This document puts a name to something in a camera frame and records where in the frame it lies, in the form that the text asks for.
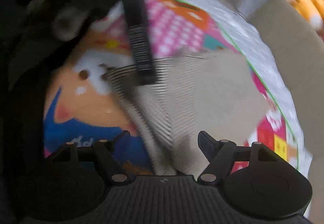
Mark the yellow plush toy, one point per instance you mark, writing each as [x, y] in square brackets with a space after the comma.
[311, 3]

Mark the beige ribbed clothes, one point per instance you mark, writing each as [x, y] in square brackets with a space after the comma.
[202, 92]

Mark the colourful patchwork play mat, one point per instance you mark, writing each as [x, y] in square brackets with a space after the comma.
[172, 24]

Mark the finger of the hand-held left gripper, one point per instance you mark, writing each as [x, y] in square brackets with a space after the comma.
[139, 44]

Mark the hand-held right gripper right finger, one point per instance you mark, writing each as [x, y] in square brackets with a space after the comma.
[205, 144]

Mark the white quilted mattress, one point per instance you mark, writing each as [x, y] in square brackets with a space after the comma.
[243, 34]

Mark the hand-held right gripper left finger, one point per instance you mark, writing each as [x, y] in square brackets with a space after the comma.
[108, 160]

